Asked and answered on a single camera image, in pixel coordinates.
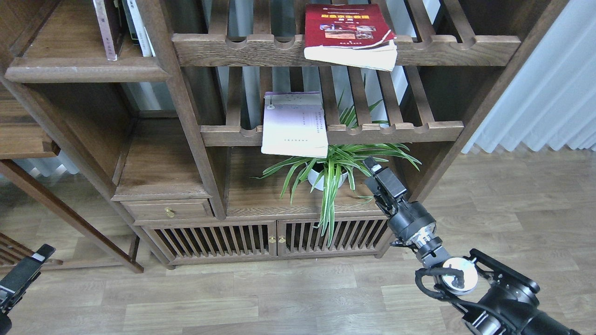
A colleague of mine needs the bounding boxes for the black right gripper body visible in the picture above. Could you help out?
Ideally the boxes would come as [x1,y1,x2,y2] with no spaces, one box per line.
[387,200,436,245]

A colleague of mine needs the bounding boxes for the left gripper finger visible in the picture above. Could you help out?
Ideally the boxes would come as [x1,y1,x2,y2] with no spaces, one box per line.
[0,288,21,317]

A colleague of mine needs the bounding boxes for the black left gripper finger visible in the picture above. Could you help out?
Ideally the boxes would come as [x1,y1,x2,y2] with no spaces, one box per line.
[0,244,55,298]

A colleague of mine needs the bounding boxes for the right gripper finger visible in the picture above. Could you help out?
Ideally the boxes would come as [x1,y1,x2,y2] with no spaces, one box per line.
[365,180,396,218]
[364,157,407,204]

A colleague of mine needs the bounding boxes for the red textbook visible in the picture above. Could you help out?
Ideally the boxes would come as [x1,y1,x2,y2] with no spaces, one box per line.
[304,4,398,72]

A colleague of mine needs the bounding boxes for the maroon book white characters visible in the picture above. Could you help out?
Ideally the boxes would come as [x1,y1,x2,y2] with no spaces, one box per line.
[92,0,126,61]

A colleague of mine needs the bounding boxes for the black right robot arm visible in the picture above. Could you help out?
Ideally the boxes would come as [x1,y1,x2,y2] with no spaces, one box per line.
[364,157,576,335]

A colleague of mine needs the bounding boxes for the wooden side rack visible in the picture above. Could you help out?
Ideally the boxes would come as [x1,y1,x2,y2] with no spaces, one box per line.
[0,158,144,274]

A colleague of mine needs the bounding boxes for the right slatted cabinet door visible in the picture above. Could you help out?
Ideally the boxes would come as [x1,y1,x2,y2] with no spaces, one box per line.
[277,216,394,258]

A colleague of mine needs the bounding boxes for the slatted cabinet door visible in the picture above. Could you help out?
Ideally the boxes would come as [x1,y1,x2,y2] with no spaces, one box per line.
[143,221,277,265]
[277,216,394,258]

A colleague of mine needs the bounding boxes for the green spider plant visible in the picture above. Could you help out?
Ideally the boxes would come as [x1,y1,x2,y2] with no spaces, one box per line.
[252,88,422,247]

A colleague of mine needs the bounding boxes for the white plant pot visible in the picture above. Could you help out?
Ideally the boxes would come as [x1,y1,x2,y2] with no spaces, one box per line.
[307,163,348,191]

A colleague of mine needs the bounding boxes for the pale purple white book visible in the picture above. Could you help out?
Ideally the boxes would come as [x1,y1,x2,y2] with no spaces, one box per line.
[261,92,328,158]

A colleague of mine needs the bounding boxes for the left slatted cabinet door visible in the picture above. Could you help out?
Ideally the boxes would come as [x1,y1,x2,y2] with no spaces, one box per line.
[143,221,277,265]

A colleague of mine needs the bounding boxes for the small wooden drawer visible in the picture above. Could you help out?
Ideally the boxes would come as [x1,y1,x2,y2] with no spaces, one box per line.
[121,199,213,221]

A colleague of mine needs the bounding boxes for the dark wooden bookshelf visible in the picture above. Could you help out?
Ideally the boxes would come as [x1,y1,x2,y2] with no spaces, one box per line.
[1,0,568,268]

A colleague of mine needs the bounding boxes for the brass drawer knob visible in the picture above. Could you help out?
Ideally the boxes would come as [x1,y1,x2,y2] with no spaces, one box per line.
[164,207,176,218]

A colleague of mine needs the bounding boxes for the white pleated curtain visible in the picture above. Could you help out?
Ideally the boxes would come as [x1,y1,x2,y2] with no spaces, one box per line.
[462,0,596,154]

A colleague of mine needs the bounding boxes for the white upright book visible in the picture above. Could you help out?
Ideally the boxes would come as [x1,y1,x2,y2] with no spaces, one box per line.
[126,0,155,57]

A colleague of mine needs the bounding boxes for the dark green upright book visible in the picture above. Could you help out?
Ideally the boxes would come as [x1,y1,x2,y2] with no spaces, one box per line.
[122,0,140,46]

